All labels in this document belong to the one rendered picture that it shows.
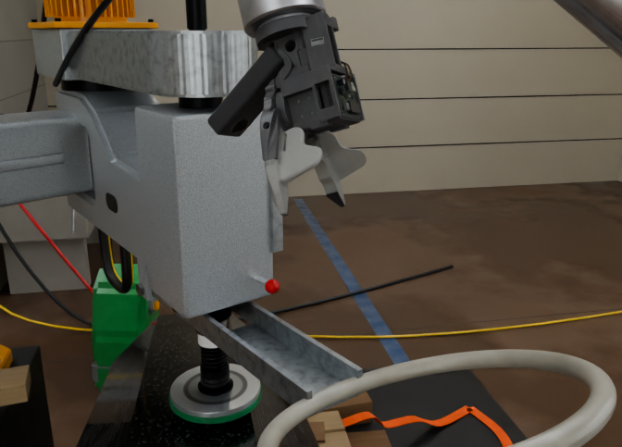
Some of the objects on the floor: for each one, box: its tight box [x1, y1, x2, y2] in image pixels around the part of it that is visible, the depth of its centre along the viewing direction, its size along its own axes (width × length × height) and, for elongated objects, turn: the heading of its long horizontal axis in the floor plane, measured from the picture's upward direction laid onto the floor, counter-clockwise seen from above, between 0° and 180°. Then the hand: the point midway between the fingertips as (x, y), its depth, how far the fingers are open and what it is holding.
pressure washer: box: [91, 238, 159, 391], centre depth 295 cm, size 35×35×87 cm
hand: (311, 214), depth 66 cm, fingers open, 14 cm apart
